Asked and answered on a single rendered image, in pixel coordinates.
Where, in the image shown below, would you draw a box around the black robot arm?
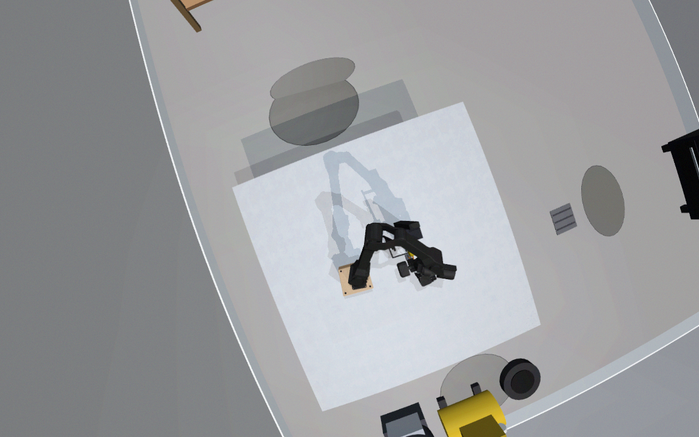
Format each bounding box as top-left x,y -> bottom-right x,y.
348,223 -> 457,290

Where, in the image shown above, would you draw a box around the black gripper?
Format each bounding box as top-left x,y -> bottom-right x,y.
397,257 -> 421,278

